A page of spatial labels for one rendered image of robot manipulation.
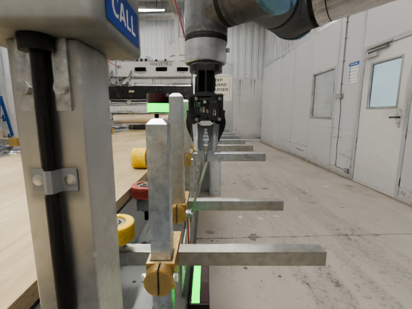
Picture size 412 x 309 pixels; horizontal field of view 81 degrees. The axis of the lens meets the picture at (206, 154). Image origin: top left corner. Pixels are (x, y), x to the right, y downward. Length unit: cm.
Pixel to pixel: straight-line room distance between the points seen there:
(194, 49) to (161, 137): 21
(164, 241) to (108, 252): 28
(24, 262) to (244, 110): 942
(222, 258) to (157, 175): 21
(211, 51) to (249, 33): 964
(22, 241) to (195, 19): 51
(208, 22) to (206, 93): 13
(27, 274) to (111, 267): 26
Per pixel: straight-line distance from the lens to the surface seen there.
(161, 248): 45
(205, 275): 70
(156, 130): 39
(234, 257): 51
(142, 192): 71
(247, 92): 973
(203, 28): 53
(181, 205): 67
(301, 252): 53
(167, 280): 45
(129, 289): 82
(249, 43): 1005
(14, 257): 49
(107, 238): 17
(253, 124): 977
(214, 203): 73
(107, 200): 17
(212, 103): 50
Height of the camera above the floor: 112
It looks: 10 degrees down
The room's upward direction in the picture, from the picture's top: straight up
